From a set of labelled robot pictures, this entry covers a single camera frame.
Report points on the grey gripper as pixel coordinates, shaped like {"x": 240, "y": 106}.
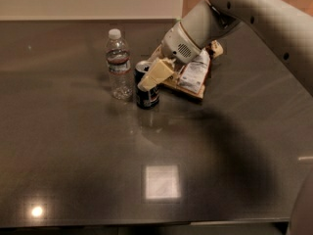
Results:
{"x": 178, "y": 46}

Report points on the blue pepsi can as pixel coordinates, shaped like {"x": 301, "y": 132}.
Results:
{"x": 146, "y": 98}

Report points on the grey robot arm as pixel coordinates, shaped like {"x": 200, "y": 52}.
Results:
{"x": 287, "y": 32}

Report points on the clear plastic water bottle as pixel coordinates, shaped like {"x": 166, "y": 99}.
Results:
{"x": 119, "y": 66}

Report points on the brown chip bag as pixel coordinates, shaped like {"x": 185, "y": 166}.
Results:
{"x": 190, "y": 79}

